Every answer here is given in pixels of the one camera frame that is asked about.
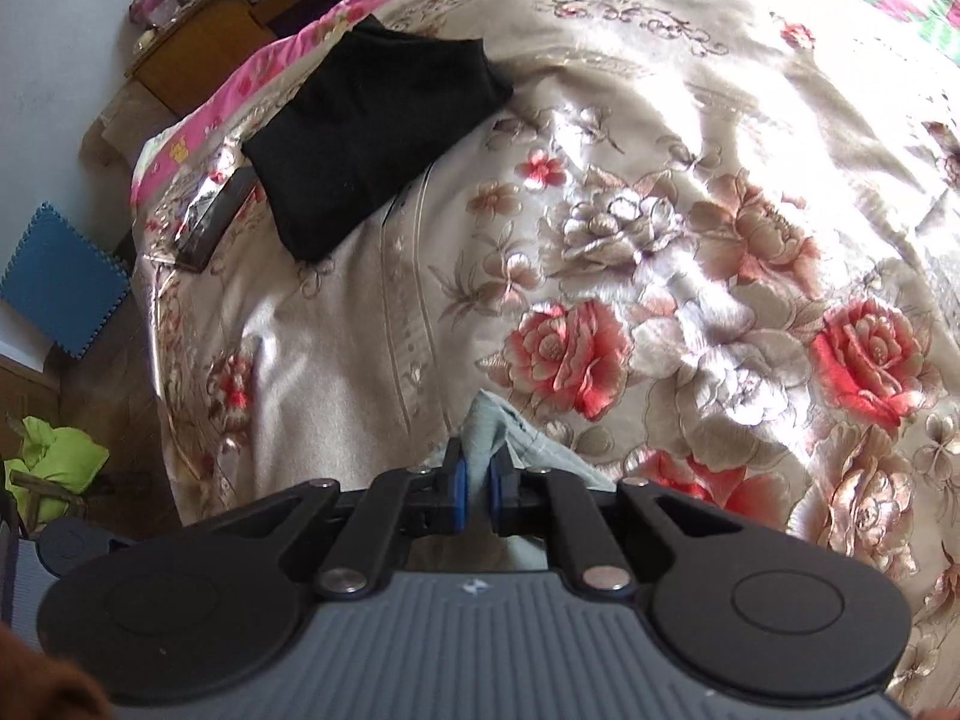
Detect lime green cloth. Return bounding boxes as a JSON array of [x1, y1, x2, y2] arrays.
[[2, 415, 111, 527]]

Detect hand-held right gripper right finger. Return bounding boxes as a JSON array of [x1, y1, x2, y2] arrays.
[[486, 444, 743, 601]]

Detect blue foam mat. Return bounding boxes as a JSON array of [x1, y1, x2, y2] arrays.
[[0, 201, 134, 359]]

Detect black folded cloth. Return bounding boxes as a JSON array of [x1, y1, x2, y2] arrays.
[[241, 13, 515, 265]]

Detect olive green pants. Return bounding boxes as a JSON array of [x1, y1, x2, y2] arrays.
[[416, 390, 620, 575]]

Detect dark flat device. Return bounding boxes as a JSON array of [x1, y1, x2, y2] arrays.
[[172, 165, 261, 272]]

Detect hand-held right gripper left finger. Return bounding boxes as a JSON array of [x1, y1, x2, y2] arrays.
[[210, 436, 472, 601]]

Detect wooden cabinet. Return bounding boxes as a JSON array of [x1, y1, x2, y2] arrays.
[[124, 0, 391, 119]]

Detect floral satin bedspread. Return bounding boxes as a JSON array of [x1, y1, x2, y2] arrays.
[[127, 0, 960, 713]]

